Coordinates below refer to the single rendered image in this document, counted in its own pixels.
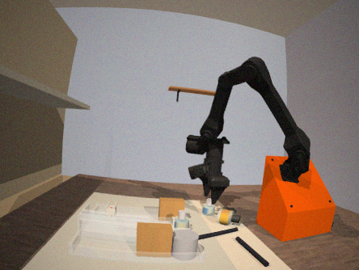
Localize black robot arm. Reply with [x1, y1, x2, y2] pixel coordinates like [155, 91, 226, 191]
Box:
[185, 57, 310, 184]

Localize black rod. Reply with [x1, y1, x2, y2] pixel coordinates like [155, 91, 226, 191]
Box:
[235, 236, 269, 267]
[198, 227, 238, 239]

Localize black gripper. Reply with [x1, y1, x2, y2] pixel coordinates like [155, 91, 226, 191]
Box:
[199, 156, 230, 205]

